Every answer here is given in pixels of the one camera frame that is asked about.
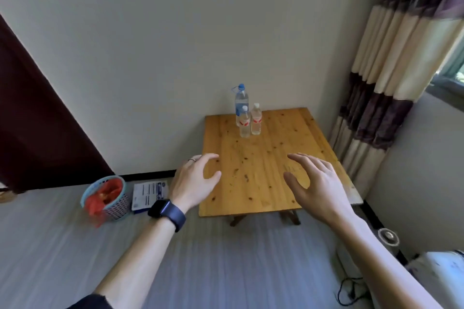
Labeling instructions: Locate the person's right hand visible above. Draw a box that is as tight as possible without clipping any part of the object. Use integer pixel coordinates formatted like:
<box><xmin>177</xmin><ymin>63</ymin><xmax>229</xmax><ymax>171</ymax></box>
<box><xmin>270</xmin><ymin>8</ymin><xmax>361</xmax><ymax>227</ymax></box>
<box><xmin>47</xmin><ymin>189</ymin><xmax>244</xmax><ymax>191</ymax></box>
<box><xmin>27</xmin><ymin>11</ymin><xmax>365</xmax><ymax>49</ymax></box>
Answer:
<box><xmin>282</xmin><ymin>153</ymin><xmax>358</xmax><ymax>228</ymax></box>

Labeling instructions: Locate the person's left hand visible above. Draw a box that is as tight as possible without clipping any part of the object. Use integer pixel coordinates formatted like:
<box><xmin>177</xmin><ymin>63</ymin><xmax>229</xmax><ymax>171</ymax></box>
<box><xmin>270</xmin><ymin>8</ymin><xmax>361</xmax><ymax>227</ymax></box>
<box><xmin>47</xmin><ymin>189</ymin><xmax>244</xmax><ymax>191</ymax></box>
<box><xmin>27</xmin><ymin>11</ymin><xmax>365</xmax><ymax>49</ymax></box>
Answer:
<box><xmin>168</xmin><ymin>153</ymin><xmax>222</xmax><ymax>213</ymax></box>

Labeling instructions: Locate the small white-capped bottle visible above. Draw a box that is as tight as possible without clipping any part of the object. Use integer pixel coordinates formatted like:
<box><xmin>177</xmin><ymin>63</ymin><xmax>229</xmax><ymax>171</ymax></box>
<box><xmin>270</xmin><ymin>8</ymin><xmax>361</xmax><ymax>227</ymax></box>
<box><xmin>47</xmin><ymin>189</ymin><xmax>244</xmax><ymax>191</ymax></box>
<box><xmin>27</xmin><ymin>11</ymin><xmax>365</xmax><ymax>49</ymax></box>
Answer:
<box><xmin>239</xmin><ymin>105</ymin><xmax>252</xmax><ymax>139</ymax></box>
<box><xmin>250</xmin><ymin>103</ymin><xmax>263</xmax><ymax>136</ymax></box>

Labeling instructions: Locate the large blue handle water bottle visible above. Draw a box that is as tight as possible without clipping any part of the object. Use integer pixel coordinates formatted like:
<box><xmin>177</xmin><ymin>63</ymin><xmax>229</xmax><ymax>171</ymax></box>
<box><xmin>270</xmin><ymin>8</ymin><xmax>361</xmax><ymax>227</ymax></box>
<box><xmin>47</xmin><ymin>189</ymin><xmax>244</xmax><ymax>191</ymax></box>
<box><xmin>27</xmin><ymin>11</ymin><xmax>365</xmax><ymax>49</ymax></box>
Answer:
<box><xmin>232</xmin><ymin>83</ymin><xmax>250</xmax><ymax>126</ymax></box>

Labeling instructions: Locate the person's left forearm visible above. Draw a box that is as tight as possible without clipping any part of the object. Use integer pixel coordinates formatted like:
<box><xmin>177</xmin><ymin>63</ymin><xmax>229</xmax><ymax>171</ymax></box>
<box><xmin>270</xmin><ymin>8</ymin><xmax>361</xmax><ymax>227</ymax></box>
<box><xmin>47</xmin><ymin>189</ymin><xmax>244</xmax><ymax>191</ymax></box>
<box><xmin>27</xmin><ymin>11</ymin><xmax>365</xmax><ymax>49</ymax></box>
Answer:
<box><xmin>93</xmin><ymin>214</ymin><xmax>176</xmax><ymax>309</ymax></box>

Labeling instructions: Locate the person's right forearm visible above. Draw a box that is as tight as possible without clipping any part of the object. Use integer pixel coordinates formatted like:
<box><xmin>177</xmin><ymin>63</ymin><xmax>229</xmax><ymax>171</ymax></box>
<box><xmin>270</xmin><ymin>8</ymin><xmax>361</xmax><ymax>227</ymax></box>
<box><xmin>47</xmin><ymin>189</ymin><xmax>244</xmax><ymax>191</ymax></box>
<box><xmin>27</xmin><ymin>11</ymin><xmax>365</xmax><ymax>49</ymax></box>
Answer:
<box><xmin>326</xmin><ymin>211</ymin><xmax>445</xmax><ymax>309</ymax></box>

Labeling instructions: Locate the person's black left sleeve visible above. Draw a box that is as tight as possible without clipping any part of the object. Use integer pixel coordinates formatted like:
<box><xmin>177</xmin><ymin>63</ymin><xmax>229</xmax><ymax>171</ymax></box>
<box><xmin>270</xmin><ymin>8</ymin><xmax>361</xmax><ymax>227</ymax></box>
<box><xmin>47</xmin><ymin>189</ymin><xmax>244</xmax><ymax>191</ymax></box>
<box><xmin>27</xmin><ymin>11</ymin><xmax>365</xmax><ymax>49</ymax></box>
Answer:
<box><xmin>67</xmin><ymin>293</ymin><xmax>113</xmax><ymax>309</ymax></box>

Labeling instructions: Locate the black smartwatch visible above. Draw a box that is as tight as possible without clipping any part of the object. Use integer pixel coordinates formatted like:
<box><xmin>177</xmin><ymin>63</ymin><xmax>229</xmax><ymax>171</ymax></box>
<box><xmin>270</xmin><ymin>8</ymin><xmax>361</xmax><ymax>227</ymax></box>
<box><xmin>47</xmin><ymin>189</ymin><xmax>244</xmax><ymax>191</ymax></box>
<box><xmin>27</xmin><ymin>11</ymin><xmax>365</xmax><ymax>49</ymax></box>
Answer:
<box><xmin>147</xmin><ymin>199</ymin><xmax>187</xmax><ymax>233</ymax></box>

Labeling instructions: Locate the white blue printed packet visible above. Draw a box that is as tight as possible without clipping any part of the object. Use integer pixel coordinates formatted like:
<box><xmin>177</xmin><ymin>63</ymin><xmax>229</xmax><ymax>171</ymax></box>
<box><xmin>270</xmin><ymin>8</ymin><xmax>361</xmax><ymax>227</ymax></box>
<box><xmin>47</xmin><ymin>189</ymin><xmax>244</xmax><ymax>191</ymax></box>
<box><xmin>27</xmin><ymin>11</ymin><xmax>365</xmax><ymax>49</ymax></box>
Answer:
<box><xmin>131</xmin><ymin>180</ymin><xmax>170</xmax><ymax>214</ymax></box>

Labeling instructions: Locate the wooden table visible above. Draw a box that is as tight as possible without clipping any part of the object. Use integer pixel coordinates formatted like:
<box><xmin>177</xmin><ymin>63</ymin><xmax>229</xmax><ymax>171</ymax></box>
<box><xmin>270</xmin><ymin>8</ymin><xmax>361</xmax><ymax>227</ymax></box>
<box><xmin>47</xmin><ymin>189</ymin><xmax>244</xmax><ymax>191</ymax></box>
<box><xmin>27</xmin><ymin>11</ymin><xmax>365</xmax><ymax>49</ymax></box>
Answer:
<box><xmin>198</xmin><ymin>107</ymin><xmax>364</xmax><ymax>228</ymax></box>

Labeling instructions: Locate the blue rim woven basket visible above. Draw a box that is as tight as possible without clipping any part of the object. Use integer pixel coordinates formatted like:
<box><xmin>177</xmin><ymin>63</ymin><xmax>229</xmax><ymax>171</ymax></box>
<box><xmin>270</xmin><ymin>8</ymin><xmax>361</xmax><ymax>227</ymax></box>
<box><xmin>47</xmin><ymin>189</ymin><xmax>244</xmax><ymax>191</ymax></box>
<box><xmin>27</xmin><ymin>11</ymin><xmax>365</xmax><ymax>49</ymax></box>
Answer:
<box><xmin>80</xmin><ymin>175</ymin><xmax>131</xmax><ymax>222</ymax></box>

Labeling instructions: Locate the red plastic bag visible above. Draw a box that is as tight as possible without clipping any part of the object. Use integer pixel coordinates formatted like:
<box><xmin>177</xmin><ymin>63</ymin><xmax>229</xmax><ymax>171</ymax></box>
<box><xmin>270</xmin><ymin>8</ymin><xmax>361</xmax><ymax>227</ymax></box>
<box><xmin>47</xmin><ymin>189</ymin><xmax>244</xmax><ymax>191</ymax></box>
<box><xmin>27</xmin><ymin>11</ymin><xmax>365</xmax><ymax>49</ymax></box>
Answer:
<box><xmin>84</xmin><ymin>179</ymin><xmax>124</xmax><ymax>228</ymax></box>

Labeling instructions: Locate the white ribbed suitcase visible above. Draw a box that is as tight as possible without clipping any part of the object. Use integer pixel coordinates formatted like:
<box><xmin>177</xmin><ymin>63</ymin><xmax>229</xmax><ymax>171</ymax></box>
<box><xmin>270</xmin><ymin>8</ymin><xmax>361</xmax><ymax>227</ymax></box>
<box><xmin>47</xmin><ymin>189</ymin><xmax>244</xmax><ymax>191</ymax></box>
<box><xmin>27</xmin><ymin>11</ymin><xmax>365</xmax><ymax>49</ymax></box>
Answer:
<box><xmin>405</xmin><ymin>250</ymin><xmax>464</xmax><ymax>309</ymax></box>

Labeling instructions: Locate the cream and purple curtain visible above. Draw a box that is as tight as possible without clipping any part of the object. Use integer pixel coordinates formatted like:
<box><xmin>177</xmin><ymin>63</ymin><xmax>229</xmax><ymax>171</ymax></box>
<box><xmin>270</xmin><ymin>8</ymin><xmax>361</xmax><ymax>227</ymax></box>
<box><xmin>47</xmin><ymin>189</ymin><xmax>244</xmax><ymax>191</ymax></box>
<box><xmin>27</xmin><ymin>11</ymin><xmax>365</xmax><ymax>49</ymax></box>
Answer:
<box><xmin>328</xmin><ymin>0</ymin><xmax>464</xmax><ymax>199</ymax></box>

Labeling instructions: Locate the dark red door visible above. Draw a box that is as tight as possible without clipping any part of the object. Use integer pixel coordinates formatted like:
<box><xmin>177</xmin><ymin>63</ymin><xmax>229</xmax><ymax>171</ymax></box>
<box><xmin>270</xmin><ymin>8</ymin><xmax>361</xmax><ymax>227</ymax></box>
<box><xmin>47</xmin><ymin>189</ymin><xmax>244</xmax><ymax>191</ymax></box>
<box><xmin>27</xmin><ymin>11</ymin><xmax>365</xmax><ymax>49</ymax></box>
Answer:
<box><xmin>0</xmin><ymin>14</ymin><xmax>115</xmax><ymax>194</ymax></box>

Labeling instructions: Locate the black kettle cable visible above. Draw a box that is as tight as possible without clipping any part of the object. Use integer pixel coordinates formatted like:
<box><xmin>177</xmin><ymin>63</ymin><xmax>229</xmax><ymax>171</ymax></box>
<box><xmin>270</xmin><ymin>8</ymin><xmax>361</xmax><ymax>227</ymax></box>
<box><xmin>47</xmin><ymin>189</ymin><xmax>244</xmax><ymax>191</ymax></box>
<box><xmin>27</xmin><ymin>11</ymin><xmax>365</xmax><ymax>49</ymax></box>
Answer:
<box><xmin>337</xmin><ymin>276</ymin><xmax>367</xmax><ymax>308</ymax></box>

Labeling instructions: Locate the dark metal window frame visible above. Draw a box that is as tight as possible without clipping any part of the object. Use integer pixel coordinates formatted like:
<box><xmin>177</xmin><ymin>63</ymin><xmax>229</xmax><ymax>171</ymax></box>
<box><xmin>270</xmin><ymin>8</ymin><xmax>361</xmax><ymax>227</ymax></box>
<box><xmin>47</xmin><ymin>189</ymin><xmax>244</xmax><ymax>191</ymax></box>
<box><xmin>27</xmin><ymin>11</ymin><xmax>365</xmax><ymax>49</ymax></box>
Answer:
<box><xmin>426</xmin><ymin>29</ymin><xmax>464</xmax><ymax>114</ymax></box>

